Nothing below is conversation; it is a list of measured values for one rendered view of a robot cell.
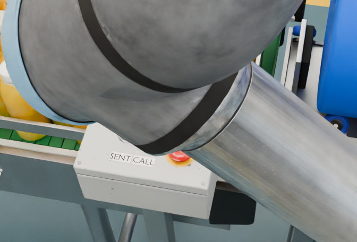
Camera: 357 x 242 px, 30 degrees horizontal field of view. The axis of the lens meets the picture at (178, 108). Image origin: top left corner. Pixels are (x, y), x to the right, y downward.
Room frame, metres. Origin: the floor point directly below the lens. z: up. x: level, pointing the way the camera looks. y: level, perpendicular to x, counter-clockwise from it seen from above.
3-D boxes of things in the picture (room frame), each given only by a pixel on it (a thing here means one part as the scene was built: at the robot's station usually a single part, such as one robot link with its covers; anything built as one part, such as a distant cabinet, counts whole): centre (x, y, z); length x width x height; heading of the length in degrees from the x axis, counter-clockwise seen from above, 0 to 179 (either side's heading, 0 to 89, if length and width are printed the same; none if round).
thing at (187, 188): (0.52, 0.05, 1.05); 0.20 x 0.10 x 0.10; 74
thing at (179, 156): (0.51, 0.00, 1.11); 0.04 x 0.04 x 0.01
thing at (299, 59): (0.74, -0.23, 0.99); 0.10 x 0.02 x 0.12; 164
